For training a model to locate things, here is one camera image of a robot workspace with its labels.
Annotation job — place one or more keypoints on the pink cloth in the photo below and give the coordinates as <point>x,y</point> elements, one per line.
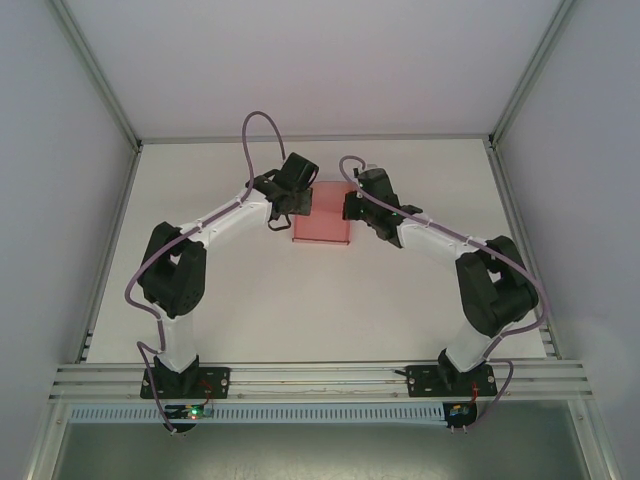
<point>322,225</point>

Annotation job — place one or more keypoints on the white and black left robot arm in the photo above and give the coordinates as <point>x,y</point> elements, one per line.
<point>175,340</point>

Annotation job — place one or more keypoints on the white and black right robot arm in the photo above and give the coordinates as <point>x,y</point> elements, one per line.
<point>430,245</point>

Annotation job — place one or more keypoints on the aluminium table side rail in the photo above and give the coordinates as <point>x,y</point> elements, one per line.
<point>511,210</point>
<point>121,210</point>

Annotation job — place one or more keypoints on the aluminium mounting rail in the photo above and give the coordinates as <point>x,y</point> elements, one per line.
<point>320,372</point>

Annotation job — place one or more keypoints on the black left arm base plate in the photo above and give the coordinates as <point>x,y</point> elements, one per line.
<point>222,375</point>

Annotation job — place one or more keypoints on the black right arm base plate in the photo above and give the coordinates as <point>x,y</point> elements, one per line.
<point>420,385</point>

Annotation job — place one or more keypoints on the aluminium frame post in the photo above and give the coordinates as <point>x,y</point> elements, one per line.
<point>100,75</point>
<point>531,75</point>

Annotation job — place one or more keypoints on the aluminium frame leg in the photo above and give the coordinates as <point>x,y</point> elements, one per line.
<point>47,440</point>
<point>597,440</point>

